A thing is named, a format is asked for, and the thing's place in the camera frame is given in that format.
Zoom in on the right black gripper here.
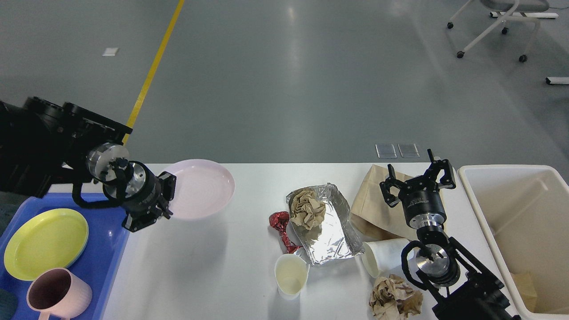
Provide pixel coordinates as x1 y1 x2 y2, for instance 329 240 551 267
379 148 457 229

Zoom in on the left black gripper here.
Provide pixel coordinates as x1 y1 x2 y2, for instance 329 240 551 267
121 161 177 232

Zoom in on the pink plate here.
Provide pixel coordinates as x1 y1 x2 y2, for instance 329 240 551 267
164 159 236 221

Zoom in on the pink mug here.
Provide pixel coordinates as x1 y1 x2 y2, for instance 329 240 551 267
26 268 93 320

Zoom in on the grey-green mug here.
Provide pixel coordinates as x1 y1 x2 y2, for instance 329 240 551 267
0 289 18 320

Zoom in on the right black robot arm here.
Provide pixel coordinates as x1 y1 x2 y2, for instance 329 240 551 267
379 149 521 320

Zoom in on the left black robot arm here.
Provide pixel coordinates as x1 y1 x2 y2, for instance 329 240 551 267
0 96 176 232

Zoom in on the right floor socket plate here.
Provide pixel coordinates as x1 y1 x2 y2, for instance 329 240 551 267
397 143 420 158

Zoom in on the floor socket plate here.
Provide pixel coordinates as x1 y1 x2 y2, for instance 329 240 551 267
375 143 397 159
397 143 420 158

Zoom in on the brown paper bag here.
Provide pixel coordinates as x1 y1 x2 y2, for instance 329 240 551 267
350 165 445 246

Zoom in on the left floor socket plate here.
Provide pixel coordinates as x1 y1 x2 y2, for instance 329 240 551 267
375 143 397 159

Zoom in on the blue plastic tray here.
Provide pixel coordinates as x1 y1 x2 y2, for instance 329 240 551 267
1 193 129 320

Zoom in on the white paper cup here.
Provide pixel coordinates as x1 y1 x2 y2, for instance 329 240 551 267
361 238 410 278

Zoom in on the aluminium foil tray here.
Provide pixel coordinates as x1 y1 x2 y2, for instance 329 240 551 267
286 184 364 265

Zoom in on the yellow plate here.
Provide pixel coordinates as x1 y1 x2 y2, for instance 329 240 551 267
4 208 89 281

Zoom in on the white plastic bin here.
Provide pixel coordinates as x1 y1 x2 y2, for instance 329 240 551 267
458 164 569 320

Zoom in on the crumpled brown paper ball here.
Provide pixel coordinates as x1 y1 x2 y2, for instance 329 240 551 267
369 274 423 320

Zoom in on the crumpled brown paper in foil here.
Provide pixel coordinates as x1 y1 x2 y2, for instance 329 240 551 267
290 190 326 230

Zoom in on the red foil wrapper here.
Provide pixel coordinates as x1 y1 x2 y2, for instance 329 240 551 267
268 211 301 254

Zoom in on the brown paper in bin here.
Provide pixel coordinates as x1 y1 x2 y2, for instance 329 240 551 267
510 272 538 312

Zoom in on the cream cup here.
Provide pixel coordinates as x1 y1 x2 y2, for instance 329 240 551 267
274 254 310 300

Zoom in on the white floor bar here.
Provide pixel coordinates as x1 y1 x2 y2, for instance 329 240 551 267
545 76 569 85

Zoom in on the white bar behind chair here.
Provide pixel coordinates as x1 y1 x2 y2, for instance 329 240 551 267
489 12 559 20

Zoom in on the white office chair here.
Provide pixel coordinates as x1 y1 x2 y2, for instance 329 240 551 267
457 0 550 63

